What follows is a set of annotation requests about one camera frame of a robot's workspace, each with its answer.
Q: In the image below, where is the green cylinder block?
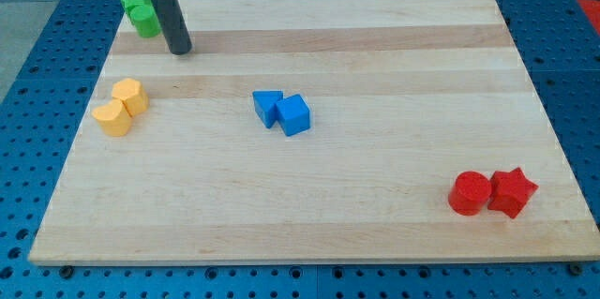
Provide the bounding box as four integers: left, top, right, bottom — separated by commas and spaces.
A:
129, 5, 161, 38

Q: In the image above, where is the red cylinder block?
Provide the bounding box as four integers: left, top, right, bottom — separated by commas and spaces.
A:
447, 171, 492, 216

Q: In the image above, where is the red star block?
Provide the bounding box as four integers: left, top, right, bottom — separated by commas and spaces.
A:
487, 167, 539, 218

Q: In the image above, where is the red object at edge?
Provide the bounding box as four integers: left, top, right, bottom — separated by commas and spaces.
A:
577, 0, 600, 34

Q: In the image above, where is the light wooden board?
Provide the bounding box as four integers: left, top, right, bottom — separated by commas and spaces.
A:
29, 0, 599, 266

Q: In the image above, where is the blue cube block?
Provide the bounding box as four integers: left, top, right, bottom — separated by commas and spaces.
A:
276, 94, 310, 137

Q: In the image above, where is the blue triangle block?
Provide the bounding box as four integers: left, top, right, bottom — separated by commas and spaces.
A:
252, 91, 283, 128

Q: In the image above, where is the yellow heart block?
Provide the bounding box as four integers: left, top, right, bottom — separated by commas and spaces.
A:
92, 99, 132, 137

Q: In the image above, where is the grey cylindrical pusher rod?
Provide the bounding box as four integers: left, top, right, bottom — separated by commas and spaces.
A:
151, 0, 192, 55

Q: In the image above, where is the green star block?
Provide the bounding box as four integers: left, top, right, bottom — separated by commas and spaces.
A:
120, 0, 152, 22

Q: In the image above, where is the yellow hexagon block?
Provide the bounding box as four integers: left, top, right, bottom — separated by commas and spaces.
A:
112, 78, 149, 117

